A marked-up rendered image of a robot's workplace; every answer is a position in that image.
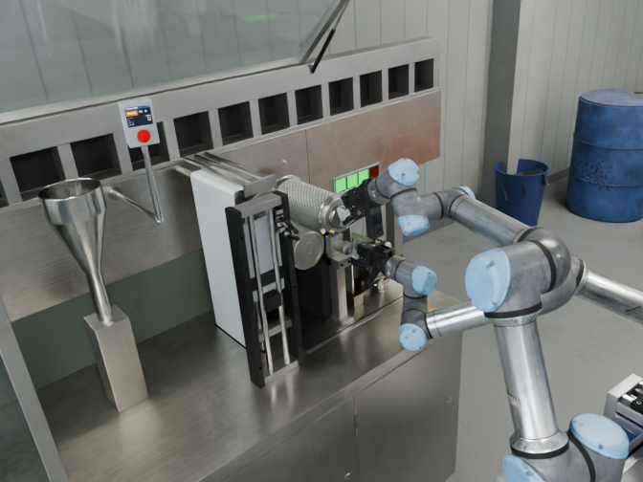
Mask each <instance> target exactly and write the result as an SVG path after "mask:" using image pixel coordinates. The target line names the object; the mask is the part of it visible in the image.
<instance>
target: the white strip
mask: <svg viewBox="0 0 643 482"><path fill-rule="evenodd" d="M176 170H177V172H180V173H182V174H184V175H186V176H188V177H190V178H191V184H192V190H193V195H194V201H195V206H196V211H197V217H198V222H199V228H200V233H201V238H202V244H203V250H204V255H205V260H206V266H207V271H208V277H209V283H210V287H211V298H212V303H213V309H214V314H215V319H216V323H215V324H214V325H215V326H217V327H218V328H219V329H220V330H222V331H223V332H224V333H225V334H227V335H228V336H229V337H230V338H232V339H233V340H235V341H236V342H237V343H238V344H240V345H241V346H242V347H243V348H245V349H246V345H245V340H244V333H243V327H242V320H241V315H240V308H239V302H238V295H237V290H236V283H235V277H234V270H233V259H232V252H231V246H230V239H229V234H228V227H227V221H226V214H225V208H227V207H234V206H235V201H234V198H235V199H237V200H240V199H241V198H242V193H241V192H239V190H242V189H239V188H236V187H234V186H231V185H228V184H226V183H224V182H221V181H219V180H217V179H215V178H212V177H211V176H209V175H206V174H204V173H202V172H199V171H194V172H193V171H191V170H189V169H186V168H184V167H182V166H180V165H178V166H177V167H176Z"/></svg>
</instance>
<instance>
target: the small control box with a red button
mask: <svg viewBox="0 0 643 482"><path fill-rule="evenodd" d="M118 105H119V108H120V113H121V117H122V125H123V130H124V134H125V138H126V142H127V144H128V146H129V147H130V148H134V147H139V146H145V145H150V144H155V143H159V142H160V139H159V134H158V129H157V124H156V120H155V115H154V110H153V104H152V101H151V100H150V99H149V98H142V99H131V100H124V101H119V103H118Z"/></svg>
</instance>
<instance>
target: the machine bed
mask: <svg viewBox="0 0 643 482"><path fill-rule="evenodd" d="M383 287H384V288H385V291H384V292H383V293H377V292H375V290H373V291H371V292H369V293H367V294H365V295H364V303H362V304H360V305H358V306H356V307H352V306H351V305H349V304H347V303H346V309H347V312H348V313H349V314H350V315H352V316H353V317H354V319H353V320H351V321H349V322H348V323H346V324H345V325H341V324H340V323H339V322H337V321H335V320H334V319H332V318H331V317H330V318H328V319H323V318H321V317H319V316H318V315H316V314H314V313H313V312H311V311H309V310H308V309H306V308H305V307H303V306H301V305H300V304H299V316H300V326H301V335H302V345H303V351H304V350H306V349H308V348H309V347H311V346H313V345H315V344H316V343H318V342H320V341H322V340H324V339H326V338H328V337H330V336H331V335H333V334H335V333H337V332H339V331H340V330H342V329H344V328H345V327H347V326H348V325H350V324H352V323H354V322H355V321H357V320H359V319H361V318H363V317H365V316H367V315H369V314H370V313H372V312H374V311H376V310H378V309H379V308H381V307H383V306H385V305H387V304H388V303H390V302H392V301H393V300H394V299H396V298H398V297H400V296H402V295H403V285H401V284H399V283H397V282H396V281H393V280H390V282H388V283H386V284H384V285H383ZM458 303H462V301H460V300H458V299H455V298H453V297H451V296H448V295H445V294H443V293H441V292H439V291H437V290H436V289H434V290H433V291H432V292H431V293H430V294H429V295H428V305H429V306H431V307H433V308H434V309H436V310H437V309H441V308H444V307H448V306H452V305H455V304H458ZM402 307H403V300H402V301H400V302H399V303H397V304H395V305H393V306H392V307H390V308H388V309H386V310H385V311H384V312H382V313H380V314H379V315H377V316H375V317H373V318H371V319H369V320H367V321H365V322H364V323H362V324H360V325H358V326H357V327H355V328H353V329H351V330H350V331H348V332H346V333H344V334H343V335H341V336H339V337H337V338H335V339H334V340H331V341H330V342H328V343H327V344H325V345H323V346H322V347H320V348H318V349H316V350H315V351H313V352H311V353H309V354H308V355H307V354H306V353H304V352H303V355H304V364H303V365H301V366H299V365H298V366H297V367H295V368H293V369H291V370H290V371H288V372H286V373H284V374H283V375H281V376H279V377H278V378H276V379H274V380H272V381H271V382H269V383H266V384H265V386H264V387H263V388H261V389H260V388H259V387H258V386H256V385H255V384H254V383H253V382H251V377H250V371H249V365H248V359H247V352H246V349H245V348H243V347H242V346H241V345H240V344H238V343H237V342H236V341H235V340H233V339H232V338H230V337H229V336H228V335H227V334H225V333H224V332H223V331H222V330H220V329H219V328H218V327H217V326H215V325H214V324H215V323H216V319H215V314H214V309H212V310H210V311H208V312H206V313H204V314H202V315H200V316H198V317H196V318H192V319H190V320H188V321H186V322H183V323H181V324H179V325H177V326H175V327H172V328H170V329H168V330H166V331H164V332H163V333H160V334H158V335H156V336H154V337H152V338H149V339H147V340H144V341H142V342H139V343H137V344H136V347H137V351H138V355H139V359H140V363H141V367H142V370H143V373H144V380H145V384H146V388H147V392H148V396H149V397H148V398H146V399H144V400H142V401H140V402H138V403H136V404H134V405H133V406H131V407H129V408H127V409H125V410H123V411H121V412H118V410H117V409H115V407H114V406H113V405H112V403H111V402H110V401H109V400H108V398H107V397H106V394H105V391H104V387H103V384H102V381H101V377H100V372H99V369H98V366H97V363H93V364H91V365H89V366H87V367H85V368H82V369H80V370H79V371H77V372H75V373H72V374H70V375H68V376H66V377H64V378H62V379H59V380H57V381H55V382H53V383H49V384H47V385H45V386H43V387H41V388H38V389H37V390H36V391H35V392H36V394H37V397H38V400H39V402H40V404H41V407H42V410H43V412H44V415H45V418H46V421H47V423H48V426H49V429H50V431H51V433H52V436H53V439H54V441H55V446H56V448H57V451H58V454H59V457H60V459H61V462H62V465H63V468H64V470H65V472H66V475H67V477H68V480H69V482H217V481H219V480H220V479H222V478H223V477H225V476H226V475H228V474H229V473H231V472H232V471H234V470H236V469H238V468H239V467H241V466H242V465H244V464H245V463H247V462H248V461H250V460H251V459H253V458H254V457H256V456H257V455H259V454H260V453H261V452H263V451H264V450H266V449H268V448H269V447H271V446H272V445H274V444H275V443H277V442H278V441H280V440H281V439H283V438H285V437H286V436H288V435H289V434H291V433H292V432H294V431H295V430H297V429H298V428H300V427H302V426H303V425H305V424H306V423H308V422H310V421H311V420H313V419H314V418H316V417H317V416H319V415H320V414H322V413H323V412H325V411H326V410H327V409H328V408H330V407H332V406H333V405H335V404H337V403H338V402H340V401H341V400H343V399H344V398H346V397H347V396H349V395H350V394H352V393H353V392H355V391H357V390H358V389H360V388H361V387H363V386H364V385H366V384H367V383H369V382H371V381H372V380H374V379H375V378H377V377H378V376H380V375H382V374H383V373H385V372H386V371H388V370H389V369H391V368H392V367H393V366H394V365H396V364H397V363H399V362H401V361H402V360H404V359H406V358H407V357H409V356H410V355H412V354H413V353H415V352H416V351H418V350H416V351H411V350H408V349H406V348H405V347H403V346H402V344H401V343H400V340H399V328H400V323H401V315H402Z"/></svg>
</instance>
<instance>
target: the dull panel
mask: <svg viewBox="0 0 643 482"><path fill-rule="evenodd" d="M106 290H107V293H108V297H109V300H110V304H111V306H113V305H117V306H118V307H119V308H120V309H121V310H122V311H123V312H124V313H125V314H126V315H127V316H128V317H129V321H130V325H131V329H132V333H133V336H134V340H135V343H136V344H137V343H139V342H142V341H144V340H147V339H149V338H152V337H154V336H156V335H158V334H160V333H163V332H164V331H166V330H168V329H170V328H172V327H175V326H177V325H179V324H181V323H183V322H186V321H188V320H190V319H192V318H196V317H198V316H200V315H202V314H204V313H206V312H208V311H210V310H212V309H213V303H212V298H211V287H210V283H209V277H208V271H207V266H206V260H205V255H204V250H203V249H201V250H198V251H195V252H191V253H189V254H186V255H183V256H181V257H178V258H176V259H173V260H170V261H168V262H166V263H164V264H161V265H158V266H156V267H153V268H151V269H148V270H145V271H143V272H140V273H138V274H133V275H131V276H129V277H127V278H124V279H121V280H119V281H116V282H114V283H111V284H108V285H106ZM95 312H96V311H95V308H94V304H93V301H92V298H91V295H90V292H89V293H86V294H83V295H81V296H77V297H74V298H71V299H69V300H66V301H64V302H61V303H58V304H57V305H54V306H52V307H49V308H46V309H44V310H41V311H39V312H36V313H33V314H31V315H28V316H26V317H23V318H20V319H17V320H15V321H12V322H11V327H12V330H13V332H14V334H15V337H16V339H17V342H18V345H19V348H20V350H21V353H22V356H23V358H24V361H25V364H26V366H27V368H28V371H29V374H30V376H31V379H32V382H33V386H34V389H35V390H37V389H38V388H41V387H43V386H45V385H47V384H49V383H53V382H55V381H57V380H59V379H62V378H64V377H66V376H68V375H70V374H72V373H75V372H77V371H79V370H80V369H82V368H85V367H87V366H89V365H91V364H93V363H96V359H95V356H94V353H93V349H92V346H91V343H90V340H89V337H88V334H87V330H86V327H85V324H84V320H83V318H84V317H87V316H89V315H92V314H94V313H95Z"/></svg>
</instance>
